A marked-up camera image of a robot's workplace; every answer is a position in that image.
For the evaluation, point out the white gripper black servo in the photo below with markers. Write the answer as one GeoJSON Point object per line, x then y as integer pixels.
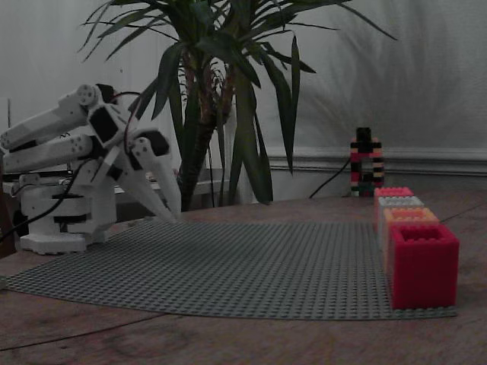
{"type": "Point", "coordinates": [128, 157]}

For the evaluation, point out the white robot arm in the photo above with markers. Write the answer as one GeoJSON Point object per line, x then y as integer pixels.
{"type": "Point", "coordinates": [42, 129]}

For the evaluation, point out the gray Lego baseplate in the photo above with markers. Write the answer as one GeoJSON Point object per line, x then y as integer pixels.
{"type": "Point", "coordinates": [228, 266]}

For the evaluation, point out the striped Lego tower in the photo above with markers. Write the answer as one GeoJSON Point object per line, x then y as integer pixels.
{"type": "Point", "coordinates": [376, 159]}

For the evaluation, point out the pink lego block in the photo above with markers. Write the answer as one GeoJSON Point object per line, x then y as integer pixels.
{"type": "Point", "coordinates": [393, 191]}

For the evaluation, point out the light grey lego block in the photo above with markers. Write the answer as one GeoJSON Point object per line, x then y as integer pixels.
{"type": "Point", "coordinates": [399, 201]}

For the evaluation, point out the orange lego block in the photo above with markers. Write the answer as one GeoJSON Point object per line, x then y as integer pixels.
{"type": "Point", "coordinates": [411, 216]}

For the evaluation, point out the red lego block box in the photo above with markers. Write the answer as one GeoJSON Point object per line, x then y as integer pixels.
{"type": "Point", "coordinates": [424, 273]}

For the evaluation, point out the green potted palm plant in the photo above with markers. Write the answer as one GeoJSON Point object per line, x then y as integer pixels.
{"type": "Point", "coordinates": [213, 45]}

